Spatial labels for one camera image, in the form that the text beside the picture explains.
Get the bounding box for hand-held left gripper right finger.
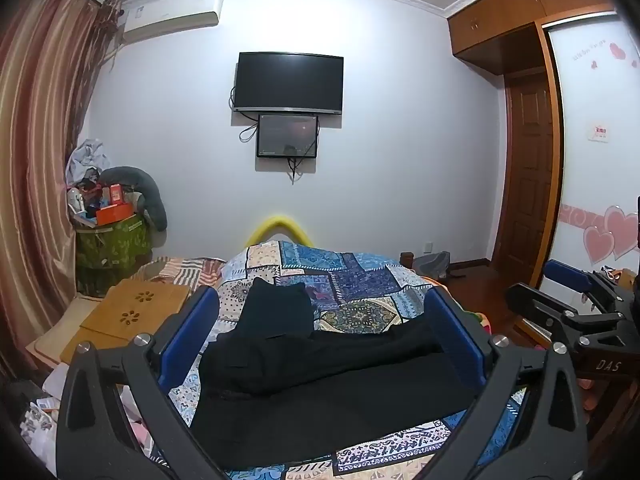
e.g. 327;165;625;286
419;287;589;480

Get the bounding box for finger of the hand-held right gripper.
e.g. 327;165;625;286
504;284;581;346
544;259;608;306

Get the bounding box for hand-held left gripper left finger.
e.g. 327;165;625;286
55;287;226;480

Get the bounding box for black pants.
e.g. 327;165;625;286
191;317;526;463

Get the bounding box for wooden lap board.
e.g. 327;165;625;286
60;278;193;363

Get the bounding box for striped bed sheet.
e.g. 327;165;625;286
134;256;227;302

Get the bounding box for grey bag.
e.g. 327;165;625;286
412;251;452;281

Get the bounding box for folded dark garment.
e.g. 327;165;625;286
234;277;316;341

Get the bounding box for white heart-print wardrobe door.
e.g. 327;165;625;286
545;10;640;303

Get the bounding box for patchwork printed blanket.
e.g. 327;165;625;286
167;240;531;480

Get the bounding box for beige mat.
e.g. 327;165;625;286
25;294;103;362

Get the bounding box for yellow foam headboard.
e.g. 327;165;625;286
243;215;317;252

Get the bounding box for orange box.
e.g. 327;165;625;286
95;203;136;226

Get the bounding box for grey curved pillow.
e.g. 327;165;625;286
101;165;169;233

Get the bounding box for grey crumpled cloth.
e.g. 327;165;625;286
66;138;112;187

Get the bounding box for small black monitor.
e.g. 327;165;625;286
256;114;320;160

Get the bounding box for striped brown curtain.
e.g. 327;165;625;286
0;0;123;386

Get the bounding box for wooden wardrobe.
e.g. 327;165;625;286
446;0;640;341

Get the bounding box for white air conditioner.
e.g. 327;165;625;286
121;0;223;44

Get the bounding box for black television cable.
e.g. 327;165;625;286
238;110;261;144

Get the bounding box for black wall television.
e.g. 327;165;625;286
234;51;345;116

